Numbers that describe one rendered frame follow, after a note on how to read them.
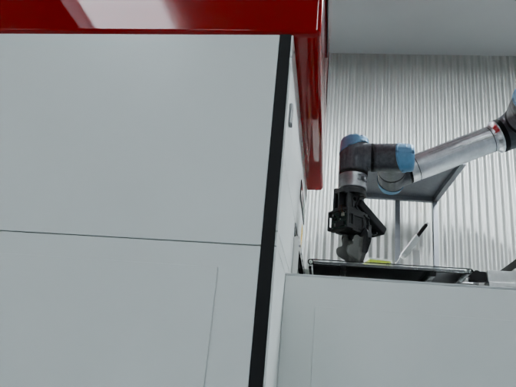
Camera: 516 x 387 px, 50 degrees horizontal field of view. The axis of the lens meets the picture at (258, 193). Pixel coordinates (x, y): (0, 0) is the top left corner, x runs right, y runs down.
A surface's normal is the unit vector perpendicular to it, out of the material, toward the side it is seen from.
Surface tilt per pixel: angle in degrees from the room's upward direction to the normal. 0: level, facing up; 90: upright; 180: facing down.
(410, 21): 180
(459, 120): 90
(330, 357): 90
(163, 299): 90
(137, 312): 90
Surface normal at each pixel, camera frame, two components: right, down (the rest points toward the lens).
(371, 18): -0.09, 0.94
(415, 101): -0.10, -0.35
